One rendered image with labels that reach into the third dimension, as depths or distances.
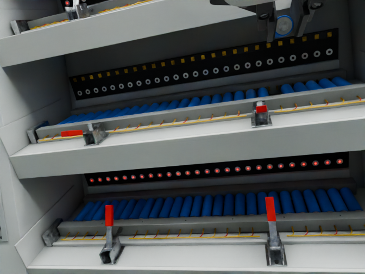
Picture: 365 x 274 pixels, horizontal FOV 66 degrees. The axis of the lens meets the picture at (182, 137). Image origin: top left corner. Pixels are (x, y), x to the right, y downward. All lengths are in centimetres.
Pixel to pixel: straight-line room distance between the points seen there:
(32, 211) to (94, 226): 12
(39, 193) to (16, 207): 6
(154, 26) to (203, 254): 36
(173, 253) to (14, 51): 43
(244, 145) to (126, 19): 26
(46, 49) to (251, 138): 36
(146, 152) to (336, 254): 31
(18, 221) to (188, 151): 33
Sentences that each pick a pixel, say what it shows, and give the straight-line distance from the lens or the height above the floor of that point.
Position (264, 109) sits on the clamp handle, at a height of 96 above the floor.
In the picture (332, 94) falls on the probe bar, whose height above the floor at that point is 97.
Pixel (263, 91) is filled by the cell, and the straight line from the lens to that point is 51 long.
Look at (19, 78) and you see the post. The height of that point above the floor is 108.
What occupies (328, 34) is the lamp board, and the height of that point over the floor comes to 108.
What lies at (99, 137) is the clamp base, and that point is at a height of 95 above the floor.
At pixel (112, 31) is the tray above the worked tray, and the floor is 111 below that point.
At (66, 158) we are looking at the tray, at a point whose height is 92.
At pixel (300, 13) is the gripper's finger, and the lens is 27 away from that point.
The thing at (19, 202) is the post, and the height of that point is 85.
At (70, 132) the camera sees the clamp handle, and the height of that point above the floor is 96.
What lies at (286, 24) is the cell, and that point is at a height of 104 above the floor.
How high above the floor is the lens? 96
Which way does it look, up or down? 3 degrees down
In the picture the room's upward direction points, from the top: 7 degrees counter-clockwise
